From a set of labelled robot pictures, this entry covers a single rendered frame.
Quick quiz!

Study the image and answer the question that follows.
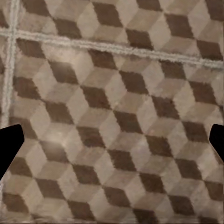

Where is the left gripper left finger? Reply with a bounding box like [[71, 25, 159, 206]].
[[0, 124, 24, 180]]

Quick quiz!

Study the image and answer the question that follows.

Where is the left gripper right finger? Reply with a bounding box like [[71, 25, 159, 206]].
[[209, 124, 224, 162]]

